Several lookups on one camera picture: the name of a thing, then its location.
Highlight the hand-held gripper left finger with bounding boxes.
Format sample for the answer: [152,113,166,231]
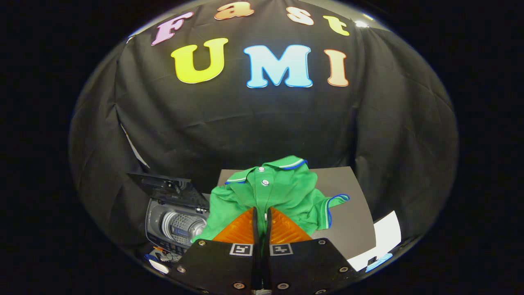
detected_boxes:
[170,207,262,295]

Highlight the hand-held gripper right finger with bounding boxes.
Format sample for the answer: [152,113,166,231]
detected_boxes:
[262,207,361,294]

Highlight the green polo shirt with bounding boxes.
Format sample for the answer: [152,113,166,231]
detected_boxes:
[192,155,350,243]

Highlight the grey washing machine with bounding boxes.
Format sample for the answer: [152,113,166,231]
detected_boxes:
[145,197,211,256]

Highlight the dark washing machine lid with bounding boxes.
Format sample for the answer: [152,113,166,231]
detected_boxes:
[127,172,210,211]

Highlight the grey cabinet with dark top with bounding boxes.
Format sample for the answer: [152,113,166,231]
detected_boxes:
[217,166,377,261]

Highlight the black backdrop cloth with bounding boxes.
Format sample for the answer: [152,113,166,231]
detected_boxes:
[69,0,459,256]

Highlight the white board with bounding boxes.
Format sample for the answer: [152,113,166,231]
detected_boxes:
[347,211,402,272]

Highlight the loose thin cables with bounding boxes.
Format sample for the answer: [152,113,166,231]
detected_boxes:
[143,245,181,266]

